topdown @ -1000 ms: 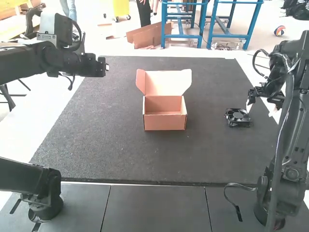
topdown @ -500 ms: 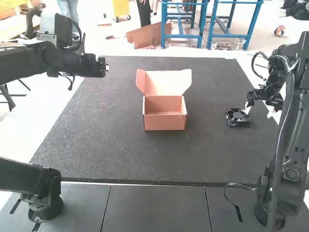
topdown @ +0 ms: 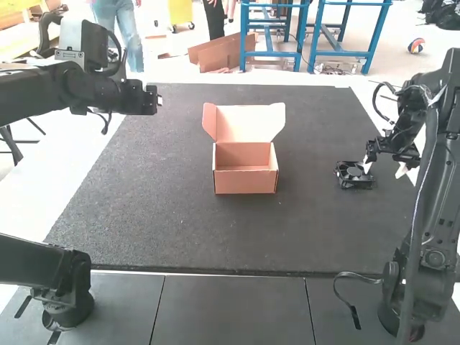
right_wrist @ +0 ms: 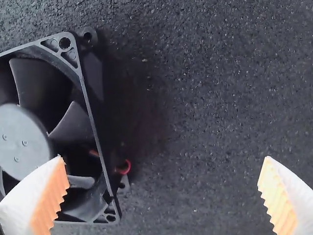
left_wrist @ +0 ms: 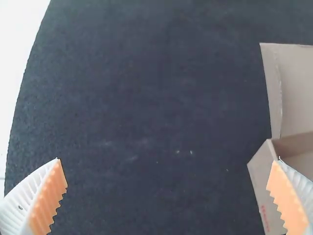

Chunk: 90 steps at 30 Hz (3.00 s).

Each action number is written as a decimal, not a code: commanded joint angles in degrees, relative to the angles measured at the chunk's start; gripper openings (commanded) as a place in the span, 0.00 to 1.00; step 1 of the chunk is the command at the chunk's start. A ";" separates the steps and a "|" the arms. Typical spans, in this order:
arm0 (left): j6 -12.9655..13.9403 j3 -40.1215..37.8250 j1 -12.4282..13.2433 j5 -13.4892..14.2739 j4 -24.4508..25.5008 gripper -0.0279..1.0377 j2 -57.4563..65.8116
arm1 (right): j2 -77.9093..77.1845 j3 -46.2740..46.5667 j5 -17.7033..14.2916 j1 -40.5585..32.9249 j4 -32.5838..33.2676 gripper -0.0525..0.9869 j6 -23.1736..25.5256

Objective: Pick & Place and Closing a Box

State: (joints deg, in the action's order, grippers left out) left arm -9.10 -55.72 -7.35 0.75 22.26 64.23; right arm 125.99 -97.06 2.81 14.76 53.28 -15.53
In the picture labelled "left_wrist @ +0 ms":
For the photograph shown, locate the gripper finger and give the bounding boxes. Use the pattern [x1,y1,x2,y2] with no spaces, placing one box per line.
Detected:
[266,156,313,235]
[0,157,68,235]

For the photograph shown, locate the cardboard box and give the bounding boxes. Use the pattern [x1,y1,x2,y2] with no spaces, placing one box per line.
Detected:
[246,42,313,235]

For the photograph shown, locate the black mat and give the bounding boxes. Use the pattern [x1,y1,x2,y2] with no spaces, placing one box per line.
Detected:
[4,0,313,235]

